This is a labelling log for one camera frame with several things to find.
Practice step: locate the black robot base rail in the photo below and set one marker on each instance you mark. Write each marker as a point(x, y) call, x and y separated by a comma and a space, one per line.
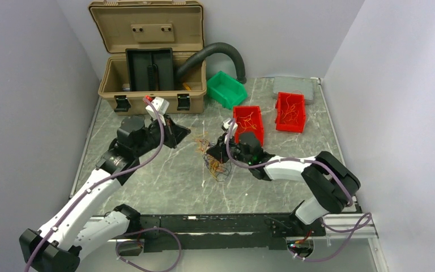
point(221, 231)

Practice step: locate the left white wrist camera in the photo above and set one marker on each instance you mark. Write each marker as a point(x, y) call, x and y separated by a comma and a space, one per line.
point(157, 107)

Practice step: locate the tan plastic toolbox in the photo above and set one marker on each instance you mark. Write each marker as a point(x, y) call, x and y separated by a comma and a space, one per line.
point(147, 42)

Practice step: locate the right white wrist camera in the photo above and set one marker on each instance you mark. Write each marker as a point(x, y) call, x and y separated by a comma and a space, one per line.
point(230, 127)

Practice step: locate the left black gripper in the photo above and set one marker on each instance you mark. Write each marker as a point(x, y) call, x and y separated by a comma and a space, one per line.
point(174, 133)

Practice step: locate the green plastic bin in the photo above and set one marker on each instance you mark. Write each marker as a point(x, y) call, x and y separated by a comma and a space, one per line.
point(226, 90)

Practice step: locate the red plastic bin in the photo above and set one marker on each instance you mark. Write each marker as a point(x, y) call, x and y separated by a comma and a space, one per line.
point(249, 119)
point(290, 113)

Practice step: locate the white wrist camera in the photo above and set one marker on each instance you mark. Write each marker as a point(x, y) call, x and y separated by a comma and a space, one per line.
point(230, 127)
point(157, 107)

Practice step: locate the black toolbox tray insert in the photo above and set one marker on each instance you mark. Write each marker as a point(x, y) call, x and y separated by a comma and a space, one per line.
point(150, 69)

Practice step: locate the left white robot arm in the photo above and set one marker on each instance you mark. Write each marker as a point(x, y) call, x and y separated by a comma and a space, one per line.
point(64, 241)

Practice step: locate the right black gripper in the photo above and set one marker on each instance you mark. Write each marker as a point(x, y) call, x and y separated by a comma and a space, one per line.
point(219, 152)

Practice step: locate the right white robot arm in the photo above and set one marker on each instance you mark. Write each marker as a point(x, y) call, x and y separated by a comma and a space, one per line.
point(332, 184)

